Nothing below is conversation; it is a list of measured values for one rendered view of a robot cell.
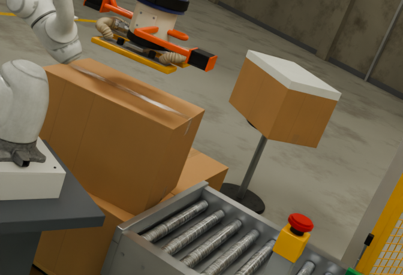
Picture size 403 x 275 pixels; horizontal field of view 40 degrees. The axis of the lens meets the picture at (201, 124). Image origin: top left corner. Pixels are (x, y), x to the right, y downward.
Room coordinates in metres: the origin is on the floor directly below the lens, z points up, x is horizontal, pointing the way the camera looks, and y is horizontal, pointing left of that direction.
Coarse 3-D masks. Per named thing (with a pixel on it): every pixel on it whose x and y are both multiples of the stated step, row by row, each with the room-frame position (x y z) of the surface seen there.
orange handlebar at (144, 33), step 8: (112, 8) 2.19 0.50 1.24; (120, 8) 2.22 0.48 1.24; (128, 16) 2.17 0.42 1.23; (136, 32) 1.91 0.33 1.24; (144, 32) 1.91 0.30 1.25; (152, 32) 2.06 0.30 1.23; (168, 32) 2.14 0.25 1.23; (176, 32) 2.14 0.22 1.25; (152, 40) 1.90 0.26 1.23; (160, 40) 1.89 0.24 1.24; (184, 40) 2.14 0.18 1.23; (168, 48) 1.89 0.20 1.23; (176, 48) 1.88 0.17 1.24
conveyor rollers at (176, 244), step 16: (192, 208) 2.15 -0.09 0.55; (160, 224) 1.93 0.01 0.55; (176, 224) 1.99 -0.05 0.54; (208, 224) 2.08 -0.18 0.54; (240, 224) 2.19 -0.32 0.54; (176, 240) 1.85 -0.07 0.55; (192, 240) 1.94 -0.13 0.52; (208, 240) 1.94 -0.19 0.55; (224, 240) 2.02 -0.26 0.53; (240, 240) 2.04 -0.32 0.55; (272, 240) 2.13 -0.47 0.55; (192, 256) 1.78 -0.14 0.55; (224, 256) 1.86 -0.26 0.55; (256, 256) 1.95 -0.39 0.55; (208, 272) 1.72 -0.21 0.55; (240, 272) 1.80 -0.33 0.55; (304, 272) 1.97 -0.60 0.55
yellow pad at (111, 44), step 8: (96, 40) 2.07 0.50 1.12; (104, 40) 2.08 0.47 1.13; (112, 40) 2.12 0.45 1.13; (120, 40) 2.09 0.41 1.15; (112, 48) 2.06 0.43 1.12; (120, 48) 2.06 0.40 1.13; (128, 48) 2.09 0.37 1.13; (128, 56) 2.04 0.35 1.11; (136, 56) 2.04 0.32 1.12; (144, 56) 2.05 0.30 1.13; (152, 56) 2.07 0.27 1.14; (144, 64) 2.03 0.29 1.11; (152, 64) 2.02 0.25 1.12; (160, 64) 2.03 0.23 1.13; (168, 64) 2.07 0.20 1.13; (168, 72) 2.01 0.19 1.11
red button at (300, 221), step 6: (294, 216) 1.34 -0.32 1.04; (300, 216) 1.35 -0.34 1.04; (294, 222) 1.31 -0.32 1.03; (300, 222) 1.31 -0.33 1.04; (306, 222) 1.33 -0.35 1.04; (294, 228) 1.31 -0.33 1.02; (300, 228) 1.30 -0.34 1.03; (306, 228) 1.31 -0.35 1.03; (312, 228) 1.32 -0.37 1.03; (300, 234) 1.32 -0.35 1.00
